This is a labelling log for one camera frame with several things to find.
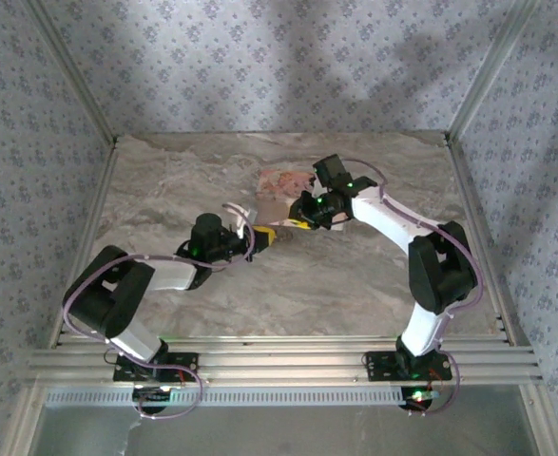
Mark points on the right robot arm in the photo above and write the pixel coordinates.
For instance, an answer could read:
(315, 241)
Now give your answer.
(388, 216)

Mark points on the aluminium mounting rail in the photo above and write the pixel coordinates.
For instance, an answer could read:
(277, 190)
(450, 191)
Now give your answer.
(283, 366)

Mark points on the aluminium frame post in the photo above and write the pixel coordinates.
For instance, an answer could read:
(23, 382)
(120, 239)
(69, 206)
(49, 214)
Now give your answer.
(492, 66)
(69, 71)

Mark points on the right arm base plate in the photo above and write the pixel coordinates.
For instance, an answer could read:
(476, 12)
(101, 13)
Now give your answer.
(378, 366)

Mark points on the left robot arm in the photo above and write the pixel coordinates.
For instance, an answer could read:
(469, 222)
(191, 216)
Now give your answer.
(107, 294)

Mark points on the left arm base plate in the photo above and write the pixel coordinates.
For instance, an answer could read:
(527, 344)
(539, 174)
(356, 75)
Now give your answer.
(186, 363)

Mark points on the pink floral pouch bag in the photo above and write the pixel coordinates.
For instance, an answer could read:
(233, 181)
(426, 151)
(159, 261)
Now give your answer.
(278, 185)

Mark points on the aluminium side rail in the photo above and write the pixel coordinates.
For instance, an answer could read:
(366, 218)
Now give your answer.
(100, 204)
(473, 190)

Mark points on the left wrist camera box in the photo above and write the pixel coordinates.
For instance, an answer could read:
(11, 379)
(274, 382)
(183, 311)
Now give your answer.
(238, 211)

